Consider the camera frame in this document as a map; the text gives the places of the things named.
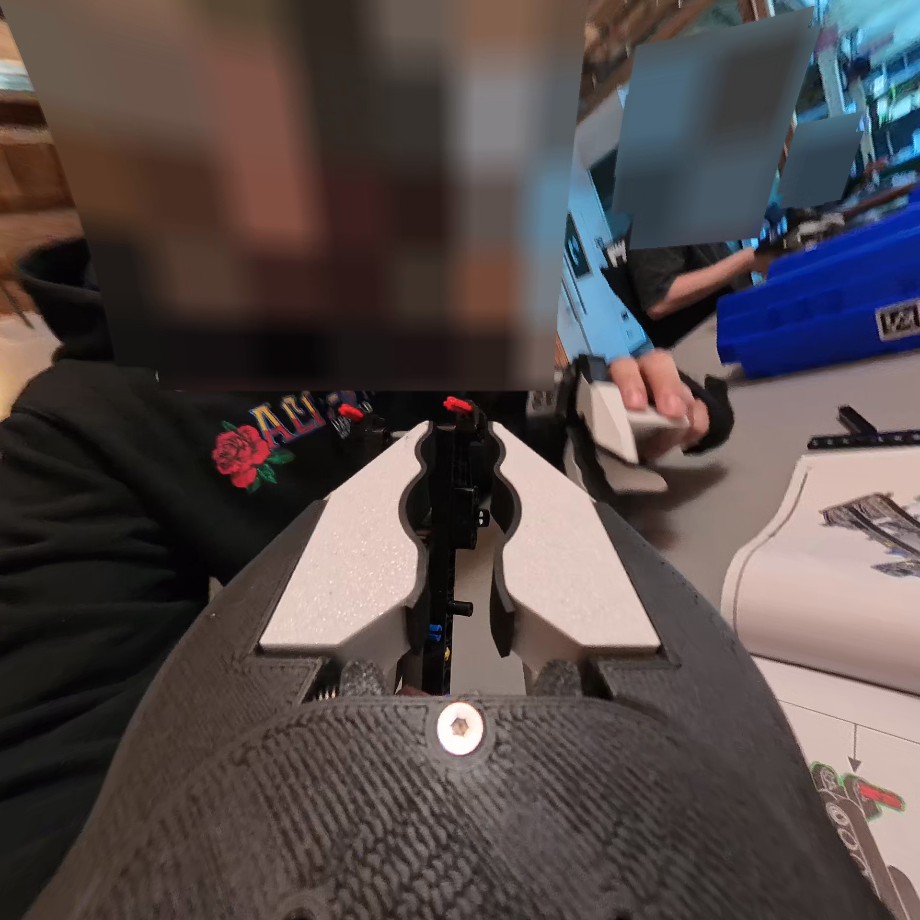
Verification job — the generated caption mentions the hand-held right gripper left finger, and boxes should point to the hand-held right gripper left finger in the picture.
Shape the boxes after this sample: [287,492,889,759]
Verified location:
[257,420,434,666]

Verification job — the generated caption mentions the cluttered shelf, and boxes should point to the cluttered shelf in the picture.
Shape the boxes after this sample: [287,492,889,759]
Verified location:
[791,0,920,217]

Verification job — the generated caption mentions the grey and black brick model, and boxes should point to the grey and black brick model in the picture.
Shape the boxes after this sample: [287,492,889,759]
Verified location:
[755,210,849,257]

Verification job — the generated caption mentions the blue plastic bin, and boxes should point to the blue plastic bin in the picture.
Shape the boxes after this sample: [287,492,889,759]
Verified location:
[760,207,920,306]
[715,269,920,380]

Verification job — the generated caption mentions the person's left hand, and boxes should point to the person's left hand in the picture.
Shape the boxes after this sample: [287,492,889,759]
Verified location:
[609,349,713,448]

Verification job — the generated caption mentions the black brick-built model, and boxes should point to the black brick-built model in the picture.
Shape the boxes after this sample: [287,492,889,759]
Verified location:
[332,394,504,697]

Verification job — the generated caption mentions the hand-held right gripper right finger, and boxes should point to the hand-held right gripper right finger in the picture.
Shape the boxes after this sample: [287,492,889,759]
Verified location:
[489,420,662,667]

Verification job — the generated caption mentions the black printed hoodie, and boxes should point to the black printed hoodie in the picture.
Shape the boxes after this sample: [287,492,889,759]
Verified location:
[0,237,569,920]

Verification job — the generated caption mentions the light grey desk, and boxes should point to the light grey desk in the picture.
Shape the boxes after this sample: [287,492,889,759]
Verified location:
[449,316,920,698]

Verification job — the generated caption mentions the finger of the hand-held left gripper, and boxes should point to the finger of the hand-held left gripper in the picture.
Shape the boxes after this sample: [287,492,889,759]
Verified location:
[564,437,671,498]
[575,377,642,467]

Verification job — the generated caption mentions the long black brick beam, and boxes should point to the long black brick beam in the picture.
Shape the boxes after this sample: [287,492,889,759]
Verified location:
[807,428,920,452]

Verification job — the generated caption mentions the white cabinet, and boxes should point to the white cabinet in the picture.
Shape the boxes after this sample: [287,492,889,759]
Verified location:
[557,90,651,360]

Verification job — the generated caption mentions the instruction booklet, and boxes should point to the instruction booklet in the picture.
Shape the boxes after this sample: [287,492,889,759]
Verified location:
[719,446,920,920]

